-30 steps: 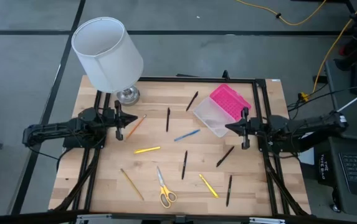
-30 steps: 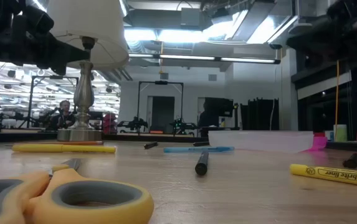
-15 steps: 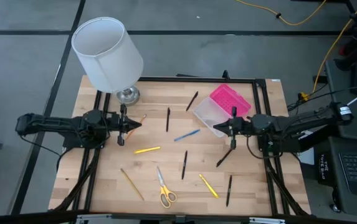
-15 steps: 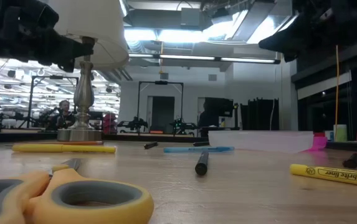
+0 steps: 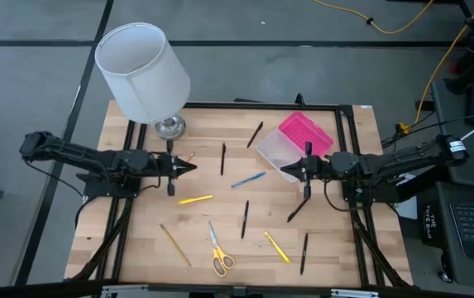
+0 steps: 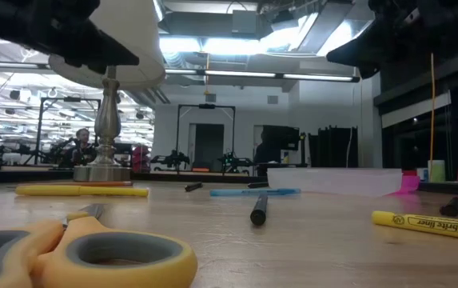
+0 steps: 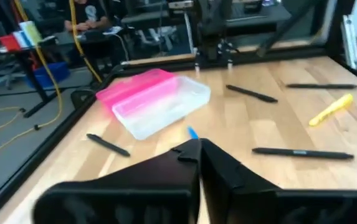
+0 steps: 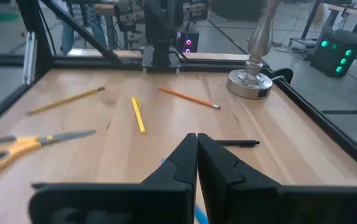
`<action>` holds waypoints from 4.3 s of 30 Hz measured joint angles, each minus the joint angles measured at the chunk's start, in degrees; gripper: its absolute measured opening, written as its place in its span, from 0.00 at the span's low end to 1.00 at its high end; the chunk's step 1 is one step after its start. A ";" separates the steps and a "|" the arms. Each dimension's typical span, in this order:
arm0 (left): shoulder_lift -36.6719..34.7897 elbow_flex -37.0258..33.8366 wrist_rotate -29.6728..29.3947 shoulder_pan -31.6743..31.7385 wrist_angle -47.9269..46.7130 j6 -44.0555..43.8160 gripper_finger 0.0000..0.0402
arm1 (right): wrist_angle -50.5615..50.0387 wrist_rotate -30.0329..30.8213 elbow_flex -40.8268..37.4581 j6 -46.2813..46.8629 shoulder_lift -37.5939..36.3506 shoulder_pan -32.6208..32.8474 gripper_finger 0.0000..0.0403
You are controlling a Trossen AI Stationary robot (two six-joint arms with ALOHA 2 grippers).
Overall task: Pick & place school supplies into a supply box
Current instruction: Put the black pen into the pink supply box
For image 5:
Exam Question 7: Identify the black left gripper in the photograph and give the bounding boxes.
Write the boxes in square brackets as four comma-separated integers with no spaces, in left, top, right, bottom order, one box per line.
[150,139,199,197]

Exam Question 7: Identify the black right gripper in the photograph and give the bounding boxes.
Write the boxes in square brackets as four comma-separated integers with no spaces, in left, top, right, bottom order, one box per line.
[280,142,333,199]

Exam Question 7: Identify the plain yellow highlighter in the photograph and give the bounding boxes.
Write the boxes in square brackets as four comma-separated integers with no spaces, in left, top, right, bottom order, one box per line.
[177,194,214,206]

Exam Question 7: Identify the pink lid clear pencil box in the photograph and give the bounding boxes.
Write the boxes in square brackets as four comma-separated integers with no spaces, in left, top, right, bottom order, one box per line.
[256,111,335,184]

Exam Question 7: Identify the blue pen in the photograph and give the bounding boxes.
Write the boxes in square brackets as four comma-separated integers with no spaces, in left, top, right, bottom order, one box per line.
[230,171,267,190]

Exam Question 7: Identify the yellow pencil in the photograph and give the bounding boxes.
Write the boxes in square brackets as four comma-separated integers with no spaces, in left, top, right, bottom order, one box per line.
[159,223,193,268]

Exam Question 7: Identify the yellow brite liner highlighter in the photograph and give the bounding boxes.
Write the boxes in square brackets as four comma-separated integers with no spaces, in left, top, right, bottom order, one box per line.
[263,230,292,265]

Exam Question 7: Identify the yellow grey handled scissors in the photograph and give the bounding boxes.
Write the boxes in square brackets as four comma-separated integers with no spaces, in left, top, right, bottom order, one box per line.
[207,220,237,278]

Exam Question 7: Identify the white shade silver table lamp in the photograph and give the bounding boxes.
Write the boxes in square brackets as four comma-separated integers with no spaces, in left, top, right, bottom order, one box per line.
[94,22,192,141]

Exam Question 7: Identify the black tote bag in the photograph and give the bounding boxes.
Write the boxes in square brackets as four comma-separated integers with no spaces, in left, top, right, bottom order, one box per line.
[420,200,444,249]

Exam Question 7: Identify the dark grey side cart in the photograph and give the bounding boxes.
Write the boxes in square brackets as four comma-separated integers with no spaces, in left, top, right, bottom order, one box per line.
[429,78,474,291]

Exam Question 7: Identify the black rig crossbar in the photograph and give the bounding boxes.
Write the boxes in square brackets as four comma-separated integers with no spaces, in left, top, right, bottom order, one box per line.
[0,280,474,298]

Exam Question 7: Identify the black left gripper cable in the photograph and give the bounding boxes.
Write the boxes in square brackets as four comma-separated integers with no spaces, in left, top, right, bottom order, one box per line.
[136,175,168,195]

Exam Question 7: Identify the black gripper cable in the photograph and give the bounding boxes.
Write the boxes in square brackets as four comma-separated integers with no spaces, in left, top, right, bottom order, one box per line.
[136,175,168,195]
[323,180,352,213]

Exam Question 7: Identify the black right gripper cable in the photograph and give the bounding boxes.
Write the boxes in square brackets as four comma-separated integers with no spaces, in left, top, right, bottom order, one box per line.
[323,180,352,213]

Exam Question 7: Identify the black aluminium table frame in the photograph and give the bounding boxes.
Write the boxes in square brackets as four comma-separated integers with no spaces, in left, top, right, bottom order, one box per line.
[69,93,414,289]

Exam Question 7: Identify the yellow extension cable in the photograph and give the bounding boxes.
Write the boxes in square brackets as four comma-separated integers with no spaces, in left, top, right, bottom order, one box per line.
[313,0,434,35]
[400,0,474,136]

